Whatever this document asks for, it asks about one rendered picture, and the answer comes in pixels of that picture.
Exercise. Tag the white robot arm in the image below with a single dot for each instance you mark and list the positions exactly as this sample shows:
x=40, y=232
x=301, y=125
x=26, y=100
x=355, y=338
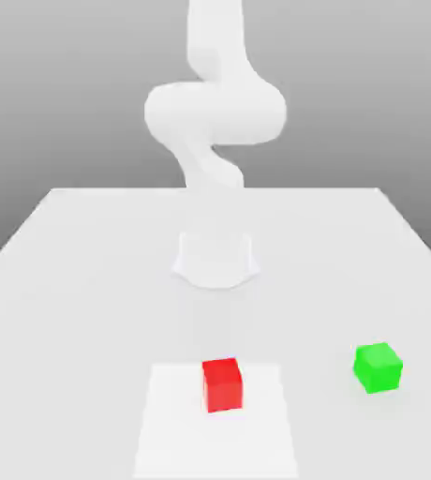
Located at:
x=215, y=112

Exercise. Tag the small red cube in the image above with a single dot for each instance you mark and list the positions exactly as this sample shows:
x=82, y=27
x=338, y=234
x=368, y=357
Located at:
x=222, y=386

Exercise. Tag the small green cube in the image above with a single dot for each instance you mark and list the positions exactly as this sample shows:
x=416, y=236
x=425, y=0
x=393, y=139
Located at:
x=377, y=368

